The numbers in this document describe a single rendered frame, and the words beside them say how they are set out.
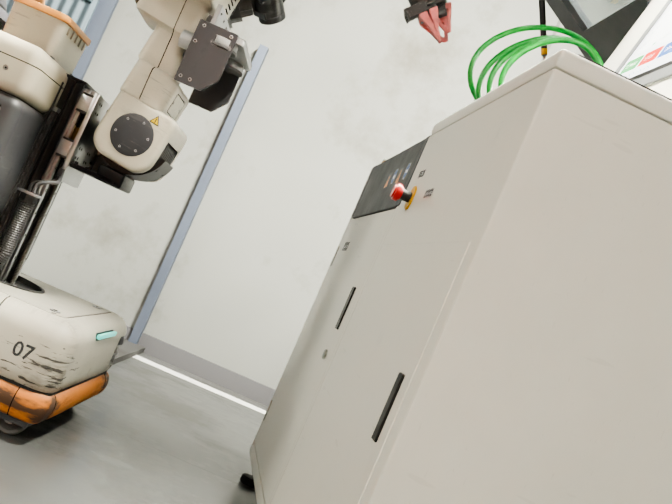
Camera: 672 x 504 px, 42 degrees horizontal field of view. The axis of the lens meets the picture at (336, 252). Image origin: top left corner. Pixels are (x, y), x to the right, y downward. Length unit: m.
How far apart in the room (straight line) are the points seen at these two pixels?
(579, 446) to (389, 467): 0.25
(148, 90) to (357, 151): 2.01
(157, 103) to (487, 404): 1.29
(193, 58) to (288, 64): 2.00
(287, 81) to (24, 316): 2.39
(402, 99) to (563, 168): 2.98
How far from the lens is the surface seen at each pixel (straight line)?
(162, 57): 2.27
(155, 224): 4.10
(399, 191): 1.73
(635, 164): 1.24
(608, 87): 1.24
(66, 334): 2.01
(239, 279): 4.04
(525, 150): 1.19
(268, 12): 2.53
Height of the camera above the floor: 0.55
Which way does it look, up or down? 3 degrees up
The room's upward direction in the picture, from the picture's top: 24 degrees clockwise
